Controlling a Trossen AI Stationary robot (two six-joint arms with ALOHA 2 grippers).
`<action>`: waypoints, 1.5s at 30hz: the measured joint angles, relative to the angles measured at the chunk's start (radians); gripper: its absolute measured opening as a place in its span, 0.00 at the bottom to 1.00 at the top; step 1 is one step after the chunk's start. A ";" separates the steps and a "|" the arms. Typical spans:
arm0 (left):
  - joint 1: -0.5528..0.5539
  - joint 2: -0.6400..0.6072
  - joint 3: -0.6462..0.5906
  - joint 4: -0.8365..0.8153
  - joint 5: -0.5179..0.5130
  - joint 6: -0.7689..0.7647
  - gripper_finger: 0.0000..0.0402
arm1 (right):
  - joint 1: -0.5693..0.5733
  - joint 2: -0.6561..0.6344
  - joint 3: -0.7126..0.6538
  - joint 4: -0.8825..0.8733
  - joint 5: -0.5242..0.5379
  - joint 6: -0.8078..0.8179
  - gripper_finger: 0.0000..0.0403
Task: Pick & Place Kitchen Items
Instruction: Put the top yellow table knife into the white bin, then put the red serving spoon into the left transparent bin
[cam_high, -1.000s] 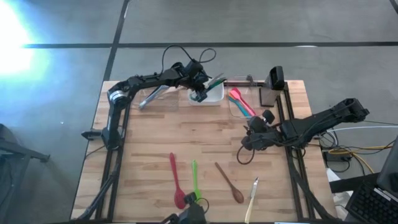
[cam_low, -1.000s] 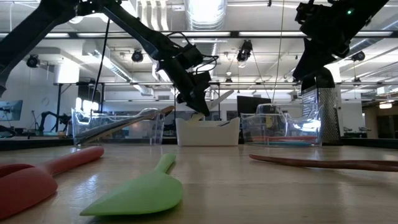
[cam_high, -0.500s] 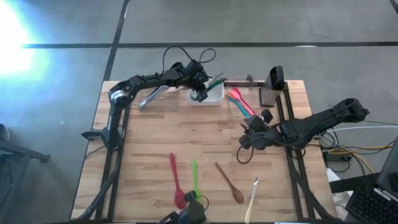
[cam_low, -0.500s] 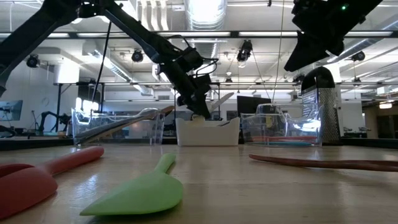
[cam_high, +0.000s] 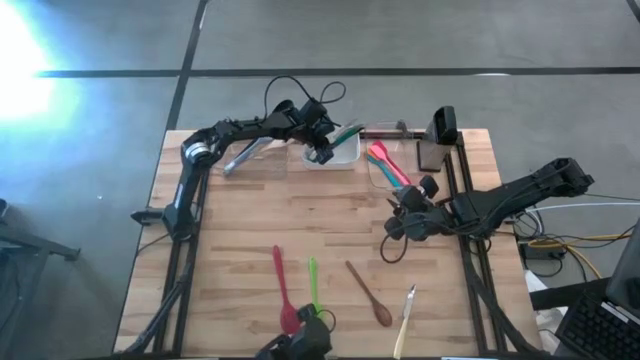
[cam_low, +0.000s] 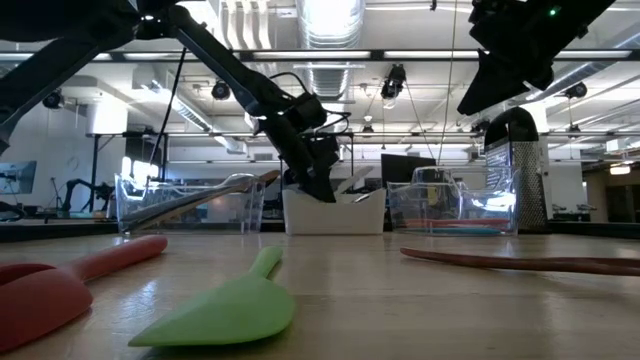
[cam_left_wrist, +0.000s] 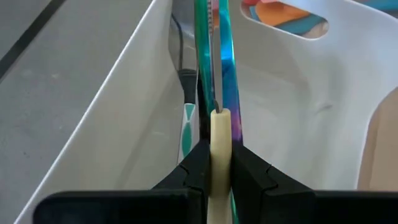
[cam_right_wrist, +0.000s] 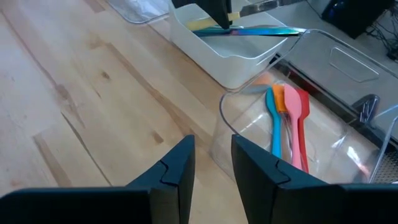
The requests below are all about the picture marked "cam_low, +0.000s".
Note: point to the black background frame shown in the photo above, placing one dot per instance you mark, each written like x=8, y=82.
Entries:
x=94, y=165

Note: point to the black background robot arm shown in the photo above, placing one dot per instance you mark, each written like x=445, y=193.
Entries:
x=90, y=190

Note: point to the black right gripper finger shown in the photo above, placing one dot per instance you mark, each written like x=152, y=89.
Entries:
x=492, y=85

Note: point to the black computer monitor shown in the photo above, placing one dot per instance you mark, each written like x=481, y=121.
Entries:
x=400, y=170

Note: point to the green silicone spatula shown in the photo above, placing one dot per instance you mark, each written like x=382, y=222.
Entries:
x=230, y=310

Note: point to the dark wooden spoon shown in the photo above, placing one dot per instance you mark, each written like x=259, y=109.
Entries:
x=500, y=261

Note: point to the white plastic bin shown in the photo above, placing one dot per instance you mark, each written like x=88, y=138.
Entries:
x=330, y=217

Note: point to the black ceiling spotlight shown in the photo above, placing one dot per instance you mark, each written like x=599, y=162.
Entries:
x=576, y=90
x=220, y=90
x=393, y=82
x=52, y=99

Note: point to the light wooden spatula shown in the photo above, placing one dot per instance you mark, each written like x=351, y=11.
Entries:
x=270, y=177

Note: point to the red slotted silicone spoon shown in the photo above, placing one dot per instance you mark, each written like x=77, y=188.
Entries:
x=40, y=305

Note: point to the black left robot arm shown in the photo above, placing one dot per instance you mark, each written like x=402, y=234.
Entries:
x=225, y=65

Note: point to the teal silicone spatula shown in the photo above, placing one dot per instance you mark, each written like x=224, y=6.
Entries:
x=460, y=231

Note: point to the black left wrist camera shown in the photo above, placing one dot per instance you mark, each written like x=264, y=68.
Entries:
x=310, y=110

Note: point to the black rig frame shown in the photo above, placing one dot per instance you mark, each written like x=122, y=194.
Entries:
x=377, y=55

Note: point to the wall-mounted display screen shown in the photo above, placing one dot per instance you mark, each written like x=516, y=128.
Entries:
x=20, y=175

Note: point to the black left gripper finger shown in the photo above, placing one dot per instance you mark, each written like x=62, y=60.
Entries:
x=319, y=187

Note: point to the pink silicone spatula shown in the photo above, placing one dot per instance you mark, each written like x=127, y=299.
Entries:
x=450, y=222

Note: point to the metal box grater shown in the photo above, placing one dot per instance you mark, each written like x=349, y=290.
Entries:
x=530, y=190

